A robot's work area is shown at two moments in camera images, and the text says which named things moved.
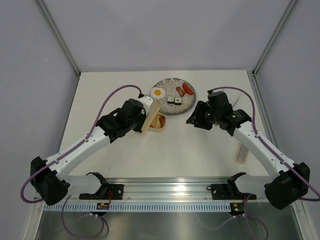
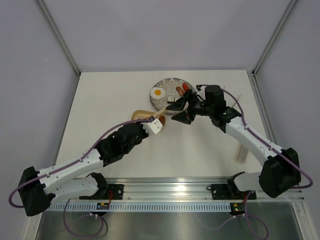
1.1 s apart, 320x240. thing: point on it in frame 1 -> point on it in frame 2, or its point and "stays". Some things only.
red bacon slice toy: (161, 120) stays
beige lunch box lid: (154, 107) -> (161, 111)
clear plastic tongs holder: (241, 154) stays
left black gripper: (139, 128) -> (145, 133)
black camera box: (132, 109) -> (152, 127)
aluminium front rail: (165, 190) stays
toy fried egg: (157, 92) stays
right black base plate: (227, 191) stays
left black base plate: (106, 192) stays
